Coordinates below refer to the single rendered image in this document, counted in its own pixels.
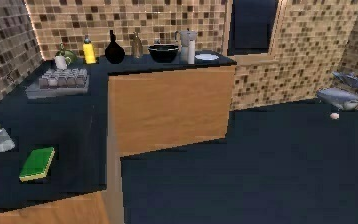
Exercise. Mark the wooden kitchen counter black top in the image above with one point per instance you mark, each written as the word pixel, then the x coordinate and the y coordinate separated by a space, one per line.
pixel 167 103

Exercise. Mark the white plate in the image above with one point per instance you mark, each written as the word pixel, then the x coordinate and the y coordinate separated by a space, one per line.
pixel 206 57

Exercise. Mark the black bowl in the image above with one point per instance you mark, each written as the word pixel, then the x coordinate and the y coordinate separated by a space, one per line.
pixel 163 52

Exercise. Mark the white paper towel roll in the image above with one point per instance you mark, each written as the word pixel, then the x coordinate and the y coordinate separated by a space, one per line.
pixel 191 51

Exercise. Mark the silver moka coffee pot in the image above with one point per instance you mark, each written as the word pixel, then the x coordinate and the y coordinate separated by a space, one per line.
pixel 187 41

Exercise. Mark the black round vase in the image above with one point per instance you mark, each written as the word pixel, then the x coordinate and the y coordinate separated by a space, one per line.
pixel 114 52

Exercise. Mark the yellow spray bottle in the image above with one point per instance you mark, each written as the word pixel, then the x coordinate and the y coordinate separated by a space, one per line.
pixel 89 51

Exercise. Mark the grey dish rack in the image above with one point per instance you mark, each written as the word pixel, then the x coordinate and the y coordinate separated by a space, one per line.
pixel 59 82

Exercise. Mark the green round kettle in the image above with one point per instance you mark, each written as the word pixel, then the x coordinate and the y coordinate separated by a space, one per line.
pixel 68 55

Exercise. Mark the white mug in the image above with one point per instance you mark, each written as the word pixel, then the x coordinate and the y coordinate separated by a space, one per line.
pixel 60 62

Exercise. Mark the green sponge yellow underside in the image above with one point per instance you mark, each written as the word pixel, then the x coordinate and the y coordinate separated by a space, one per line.
pixel 37 163

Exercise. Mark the small pink ball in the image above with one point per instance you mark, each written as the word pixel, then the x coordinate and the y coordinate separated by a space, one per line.
pixel 334 115

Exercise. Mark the dark window wooden frame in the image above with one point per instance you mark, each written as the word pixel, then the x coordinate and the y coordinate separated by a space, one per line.
pixel 252 25

